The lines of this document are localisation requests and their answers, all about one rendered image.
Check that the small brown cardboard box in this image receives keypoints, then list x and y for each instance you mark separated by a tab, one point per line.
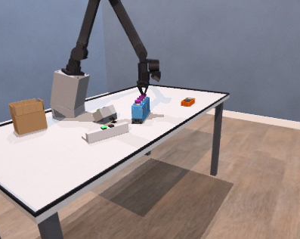
28	116

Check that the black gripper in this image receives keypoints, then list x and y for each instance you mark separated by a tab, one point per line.
142	84

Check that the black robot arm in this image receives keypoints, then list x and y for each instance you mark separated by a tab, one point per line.
80	52

